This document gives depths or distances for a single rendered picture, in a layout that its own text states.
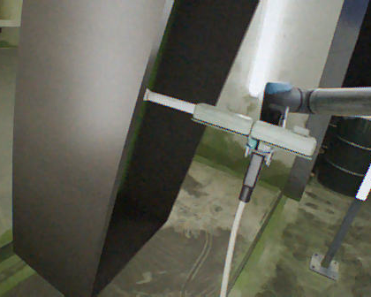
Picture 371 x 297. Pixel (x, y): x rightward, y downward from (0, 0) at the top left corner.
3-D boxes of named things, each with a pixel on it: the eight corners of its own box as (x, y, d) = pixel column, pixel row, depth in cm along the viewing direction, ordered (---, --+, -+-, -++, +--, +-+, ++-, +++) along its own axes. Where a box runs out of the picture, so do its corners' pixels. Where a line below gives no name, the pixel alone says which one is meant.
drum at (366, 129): (313, 170, 343) (336, 102, 307) (356, 181, 333) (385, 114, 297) (320, 192, 291) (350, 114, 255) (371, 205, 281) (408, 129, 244)
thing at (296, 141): (288, 212, 72) (320, 132, 64) (286, 221, 68) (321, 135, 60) (134, 153, 87) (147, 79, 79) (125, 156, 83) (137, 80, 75)
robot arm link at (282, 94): (285, 82, 98) (280, 116, 101) (260, 78, 94) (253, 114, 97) (304, 84, 90) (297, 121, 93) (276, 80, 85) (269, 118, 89)
